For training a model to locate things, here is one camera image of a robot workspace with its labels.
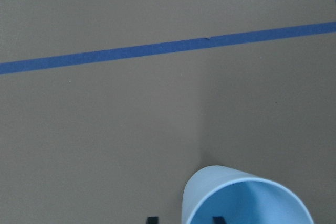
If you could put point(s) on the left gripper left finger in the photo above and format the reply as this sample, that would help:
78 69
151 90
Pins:
152 220

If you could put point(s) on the light blue cup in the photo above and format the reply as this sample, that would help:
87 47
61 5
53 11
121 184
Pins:
239 197

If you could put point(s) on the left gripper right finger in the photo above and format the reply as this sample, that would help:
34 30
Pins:
219 220

